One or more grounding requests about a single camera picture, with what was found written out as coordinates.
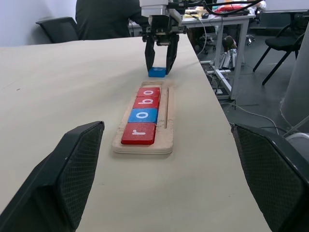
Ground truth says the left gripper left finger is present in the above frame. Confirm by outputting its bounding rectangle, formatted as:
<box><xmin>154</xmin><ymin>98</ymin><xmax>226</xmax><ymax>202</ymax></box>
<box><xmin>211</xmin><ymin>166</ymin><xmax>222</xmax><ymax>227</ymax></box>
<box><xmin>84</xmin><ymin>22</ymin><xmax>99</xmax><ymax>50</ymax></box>
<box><xmin>0</xmin><ymin>120</ymin><xmax>106</xmax><ymax>232</ymax></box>

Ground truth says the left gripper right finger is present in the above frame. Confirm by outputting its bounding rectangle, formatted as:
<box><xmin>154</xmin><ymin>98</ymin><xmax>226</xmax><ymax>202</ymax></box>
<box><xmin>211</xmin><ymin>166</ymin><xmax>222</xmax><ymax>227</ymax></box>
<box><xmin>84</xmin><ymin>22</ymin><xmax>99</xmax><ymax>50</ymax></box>
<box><xmin>231</xmin><ymin>123</ymin><xmax>309</xmax><ymax>232</ymax></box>

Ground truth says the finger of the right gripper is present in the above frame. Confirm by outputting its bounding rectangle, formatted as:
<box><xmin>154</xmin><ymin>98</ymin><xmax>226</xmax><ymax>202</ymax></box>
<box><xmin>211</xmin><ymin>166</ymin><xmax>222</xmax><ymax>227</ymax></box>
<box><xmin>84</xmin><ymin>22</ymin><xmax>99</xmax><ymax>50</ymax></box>
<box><xmin>166</xmin><ymin>33</ymin><xmax>180</xmax><ymax>74</ymax></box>
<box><xmin>144</xmin><ymin>39</ymin><xmax>156</xmax><ymax>73</ymax></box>

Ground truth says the blue t letter block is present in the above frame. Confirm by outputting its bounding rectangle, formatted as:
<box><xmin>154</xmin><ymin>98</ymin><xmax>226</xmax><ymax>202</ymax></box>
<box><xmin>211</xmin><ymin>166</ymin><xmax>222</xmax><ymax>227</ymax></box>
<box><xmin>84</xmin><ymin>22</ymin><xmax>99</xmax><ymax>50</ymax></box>
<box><xmin>148</xmin><ymin>66</ymin><xmax>168</xmax><ymax>78</ymax></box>

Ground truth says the red o letter block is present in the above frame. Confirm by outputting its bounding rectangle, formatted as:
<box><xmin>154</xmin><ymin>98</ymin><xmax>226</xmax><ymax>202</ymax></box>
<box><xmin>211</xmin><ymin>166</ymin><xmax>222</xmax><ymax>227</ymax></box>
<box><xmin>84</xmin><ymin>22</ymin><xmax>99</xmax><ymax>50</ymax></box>
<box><xmin>136</xmin><ymin>87</ymin><xmax>161</xmax><ymax>98</ymax></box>

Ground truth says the red b letter block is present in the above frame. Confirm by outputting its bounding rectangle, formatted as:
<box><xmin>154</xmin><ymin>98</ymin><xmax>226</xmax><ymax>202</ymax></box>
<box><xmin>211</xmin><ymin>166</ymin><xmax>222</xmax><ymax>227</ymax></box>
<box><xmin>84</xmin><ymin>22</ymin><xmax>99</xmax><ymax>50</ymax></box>
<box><xmin>132</xmin><ymin>96</ymin><xmax>161</xmax><ymax>110</ymax></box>

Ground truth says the blue o letter block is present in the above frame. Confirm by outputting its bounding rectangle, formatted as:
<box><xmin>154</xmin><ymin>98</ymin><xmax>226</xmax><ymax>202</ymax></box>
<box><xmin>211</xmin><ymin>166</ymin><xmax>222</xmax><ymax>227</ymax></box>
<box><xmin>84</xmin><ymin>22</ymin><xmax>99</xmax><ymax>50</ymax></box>
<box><xmin>127</xmin><ymin>107</ymin><xmax>159</xmax><ymax>124</ymax></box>

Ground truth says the red r letter block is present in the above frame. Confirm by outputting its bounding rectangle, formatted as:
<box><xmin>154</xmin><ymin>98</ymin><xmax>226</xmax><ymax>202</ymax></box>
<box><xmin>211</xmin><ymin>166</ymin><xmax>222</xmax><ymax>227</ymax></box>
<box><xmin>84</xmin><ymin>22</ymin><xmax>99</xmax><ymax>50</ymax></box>
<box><xmin>121</xmin><ymin>122</ymin><xmax>157</xmax><ymax>146</ymax></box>

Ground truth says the wooden letter tray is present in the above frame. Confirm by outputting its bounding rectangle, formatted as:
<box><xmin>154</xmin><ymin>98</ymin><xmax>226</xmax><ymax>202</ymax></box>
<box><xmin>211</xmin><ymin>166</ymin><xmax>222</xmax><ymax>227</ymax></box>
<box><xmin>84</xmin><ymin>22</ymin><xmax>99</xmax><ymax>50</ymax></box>
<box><xmin>112</xmin><ymin>80</ymin><xmax>175</xmax><ymax>156</ymax></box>

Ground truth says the person in dark clothes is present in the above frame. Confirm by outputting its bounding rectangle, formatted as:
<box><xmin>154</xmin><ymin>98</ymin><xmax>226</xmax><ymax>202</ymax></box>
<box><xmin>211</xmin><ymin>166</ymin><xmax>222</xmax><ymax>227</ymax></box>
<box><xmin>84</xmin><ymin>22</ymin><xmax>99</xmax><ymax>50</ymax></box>
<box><xmin>75</xmin><ymin>0</ymin><xmax>152</xmax><ymax>41</ymax></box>

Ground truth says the white office desk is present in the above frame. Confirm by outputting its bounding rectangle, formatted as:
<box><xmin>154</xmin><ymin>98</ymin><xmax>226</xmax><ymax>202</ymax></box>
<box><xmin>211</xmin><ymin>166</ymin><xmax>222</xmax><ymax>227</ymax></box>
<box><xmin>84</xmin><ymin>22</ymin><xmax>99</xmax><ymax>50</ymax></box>
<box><xmin>127</xmin><ymin>9</ymin><xmax>257</xmax><ymax>100</ymax></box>

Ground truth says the black office chair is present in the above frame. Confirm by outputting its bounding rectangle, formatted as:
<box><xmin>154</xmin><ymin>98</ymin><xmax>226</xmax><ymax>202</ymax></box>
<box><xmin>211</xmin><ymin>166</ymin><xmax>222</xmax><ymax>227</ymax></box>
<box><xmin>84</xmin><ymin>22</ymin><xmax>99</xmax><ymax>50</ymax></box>
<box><xmin>35</xmin><ymin>16</ymin><xmax>79</xmax><ymax>44</ymax></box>

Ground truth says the grey round pillar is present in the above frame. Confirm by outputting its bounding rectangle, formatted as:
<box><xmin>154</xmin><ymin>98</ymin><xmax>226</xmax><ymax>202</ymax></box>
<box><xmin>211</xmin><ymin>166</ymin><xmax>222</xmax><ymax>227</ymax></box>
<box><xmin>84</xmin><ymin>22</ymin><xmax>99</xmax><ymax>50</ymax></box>
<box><xmin>281</xmin><ymin>23</ymin><xmax>309</xmax><ymax>122</ymax></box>

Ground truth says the black folding chair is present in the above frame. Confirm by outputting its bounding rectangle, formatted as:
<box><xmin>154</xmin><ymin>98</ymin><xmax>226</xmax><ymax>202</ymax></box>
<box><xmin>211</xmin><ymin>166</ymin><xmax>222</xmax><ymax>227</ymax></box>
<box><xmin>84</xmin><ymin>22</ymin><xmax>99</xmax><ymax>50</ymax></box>
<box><xmin>253</xmin><ymin>22</ymin><xmax>306</xmax><ymax>86</ymax></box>

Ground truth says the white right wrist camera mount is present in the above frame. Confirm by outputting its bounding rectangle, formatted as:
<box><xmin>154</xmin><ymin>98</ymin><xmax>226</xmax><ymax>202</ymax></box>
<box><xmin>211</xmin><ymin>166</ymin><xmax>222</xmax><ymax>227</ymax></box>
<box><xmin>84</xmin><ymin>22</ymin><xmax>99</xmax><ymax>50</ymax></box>
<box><xmin>140</xmin><ymin>0</ymin><xmax>183</xmax><ymax>23</ymax></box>

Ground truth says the white floor cable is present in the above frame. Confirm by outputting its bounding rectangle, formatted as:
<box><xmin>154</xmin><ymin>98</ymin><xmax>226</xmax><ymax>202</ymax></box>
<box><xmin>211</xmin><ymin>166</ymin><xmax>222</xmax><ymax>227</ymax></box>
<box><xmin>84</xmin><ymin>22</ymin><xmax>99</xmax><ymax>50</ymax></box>
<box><xmin>219</xmin><ymin>101</ymin><xmax>292</xmax><ymax>134</ymax></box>

